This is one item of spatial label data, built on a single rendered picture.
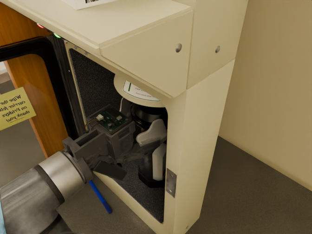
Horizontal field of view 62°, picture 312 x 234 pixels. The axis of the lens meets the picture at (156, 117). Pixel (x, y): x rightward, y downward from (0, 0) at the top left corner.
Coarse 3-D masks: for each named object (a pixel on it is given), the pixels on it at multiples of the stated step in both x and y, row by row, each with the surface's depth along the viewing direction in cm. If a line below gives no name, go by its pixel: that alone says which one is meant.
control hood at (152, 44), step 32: (0, 0) 29; (32, 0) 26; (128, 0) 26; (160, 0) 26; (64, 32) 22; (96, 32) 21; (128, 32) 21; (160, 32) 23; (128, 64) 22; (160, 64) 25
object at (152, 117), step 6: (138, 108) 53; (144, 108) 52; (150, 108) 52; (156, 108) 52; (162, 108) 52; (138, 114) 52; (144, 114) 52; (150, 114) 51; (156, 114) 51; (162, 114) 51; (144, 120) 52; (150, 120) 51
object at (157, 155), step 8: (136, 120) 52; (136, 128) 56; (144, 128) 52; (160, 144) 55; (152, 152) 57; (160, 152) 57; (144, 160) 60; (152, 160) 59; (160, 160) 59; (144, 168) 63; (152, 168) 61; (160, 168) 61; (144, 176) 65; (152, 176) 63; (160, 176) 63
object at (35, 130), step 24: (0, 72) 46; (24, 72) 49; (0, 96) 49; (24, 96) 52; (48, 96) 55; (0, 120) 51; (24, 120) 54; (48, 120) 58; (0, 144) 54; (24, 144) 58; (48, 144) 62; (0, 168) 57; (24, 168) 61
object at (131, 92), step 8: (120, 80) 46; (120, 88) 46; (128, 88) 45; (136, 88) 44; (128, 96) 45; (136, 96) 44; (144, 96) 44; (152, 96) 43; (144, 104) 44; (152, 104) 44; (160, 104) 44
